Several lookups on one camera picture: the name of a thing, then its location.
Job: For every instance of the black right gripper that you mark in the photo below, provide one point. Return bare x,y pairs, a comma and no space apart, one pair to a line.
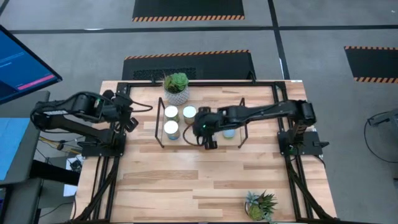
206,124

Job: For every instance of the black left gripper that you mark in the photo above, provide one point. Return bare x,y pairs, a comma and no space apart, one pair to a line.
121,109

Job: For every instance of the can with orange label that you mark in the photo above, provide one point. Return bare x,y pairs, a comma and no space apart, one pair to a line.
189,111

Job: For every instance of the small can yellow green label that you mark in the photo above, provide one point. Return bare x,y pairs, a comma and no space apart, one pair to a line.
229,133

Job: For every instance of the tall can with blue label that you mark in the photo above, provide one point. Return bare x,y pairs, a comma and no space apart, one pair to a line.
171,127

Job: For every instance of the tall can with green label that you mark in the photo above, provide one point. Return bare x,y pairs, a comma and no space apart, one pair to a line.
171,111

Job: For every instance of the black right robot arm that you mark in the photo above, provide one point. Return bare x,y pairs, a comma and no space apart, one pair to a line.
264,112

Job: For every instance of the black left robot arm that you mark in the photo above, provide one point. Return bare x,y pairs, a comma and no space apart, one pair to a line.
68,121

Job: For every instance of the succulent in white patterned pot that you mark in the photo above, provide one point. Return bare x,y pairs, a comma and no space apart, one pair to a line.
176,93

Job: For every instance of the black mat with hazard stripes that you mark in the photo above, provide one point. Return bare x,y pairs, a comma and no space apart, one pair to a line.
186,7
217,67
373,63

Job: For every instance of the black desk beam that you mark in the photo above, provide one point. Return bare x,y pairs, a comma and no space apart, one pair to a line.
53,172

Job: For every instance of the white box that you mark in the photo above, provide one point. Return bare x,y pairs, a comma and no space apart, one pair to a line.
70,189

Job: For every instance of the spiky plant in glass pot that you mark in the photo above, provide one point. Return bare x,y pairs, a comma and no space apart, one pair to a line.
258,208

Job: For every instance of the grey desk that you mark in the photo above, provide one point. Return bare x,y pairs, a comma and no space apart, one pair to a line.
35,161

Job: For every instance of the monitor with blue screen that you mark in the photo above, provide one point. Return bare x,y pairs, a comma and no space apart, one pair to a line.
21,68

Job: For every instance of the blue sheet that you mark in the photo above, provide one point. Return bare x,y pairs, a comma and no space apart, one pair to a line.
12,146

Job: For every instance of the grey desk base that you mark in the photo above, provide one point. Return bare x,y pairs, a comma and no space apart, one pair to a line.
21,202

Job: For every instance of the black aluminium table frame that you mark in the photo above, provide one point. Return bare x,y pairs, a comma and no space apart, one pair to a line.
217,83

